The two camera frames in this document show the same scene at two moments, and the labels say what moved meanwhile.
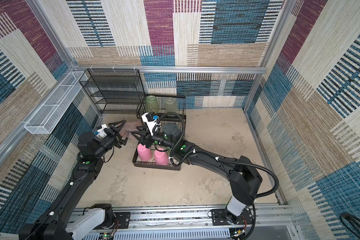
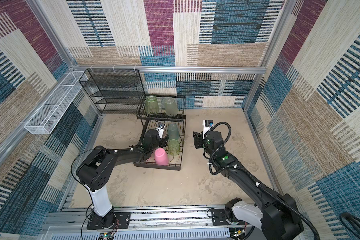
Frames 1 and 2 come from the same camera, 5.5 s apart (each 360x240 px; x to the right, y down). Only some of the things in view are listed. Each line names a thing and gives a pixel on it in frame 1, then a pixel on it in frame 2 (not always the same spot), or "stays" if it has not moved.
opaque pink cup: (162, 158) stays
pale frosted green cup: (171, 106) stays
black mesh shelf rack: (114, 90) stays
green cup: (151, 104) stays
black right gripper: (146, 138) -> (198, 139)
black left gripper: (115, 137) -> (163, 142)
